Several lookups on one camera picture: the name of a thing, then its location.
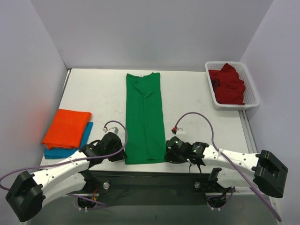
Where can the folded orange t-shirt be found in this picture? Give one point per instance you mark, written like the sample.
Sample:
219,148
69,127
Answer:
66,129

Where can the dark red t-shirt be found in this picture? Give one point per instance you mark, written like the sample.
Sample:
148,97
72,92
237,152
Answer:
228,87

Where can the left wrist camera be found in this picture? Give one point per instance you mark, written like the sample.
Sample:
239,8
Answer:
114,130

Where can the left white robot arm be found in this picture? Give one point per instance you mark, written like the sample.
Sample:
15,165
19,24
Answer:
30,192

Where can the folded blue t-shirt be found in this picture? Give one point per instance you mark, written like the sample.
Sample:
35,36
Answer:
60,153

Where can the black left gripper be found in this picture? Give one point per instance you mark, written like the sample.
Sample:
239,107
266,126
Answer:
119,154

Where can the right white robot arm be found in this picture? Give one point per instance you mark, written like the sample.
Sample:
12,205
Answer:
263,171

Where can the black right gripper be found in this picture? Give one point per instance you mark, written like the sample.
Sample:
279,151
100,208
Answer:
170,155

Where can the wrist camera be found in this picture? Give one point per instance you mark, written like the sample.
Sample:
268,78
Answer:
180,131
114,130

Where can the white plastic basket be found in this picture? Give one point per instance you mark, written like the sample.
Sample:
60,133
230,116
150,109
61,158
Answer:
251,98

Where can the green t-shirt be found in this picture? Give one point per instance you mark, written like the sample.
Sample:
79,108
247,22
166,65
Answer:
144,120

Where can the aluminium frame rail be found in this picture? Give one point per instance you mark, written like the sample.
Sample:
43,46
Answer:
257,131

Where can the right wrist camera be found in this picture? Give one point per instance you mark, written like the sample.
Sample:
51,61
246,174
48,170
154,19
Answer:
180,131

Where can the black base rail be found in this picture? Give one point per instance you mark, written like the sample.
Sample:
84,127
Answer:
155,188

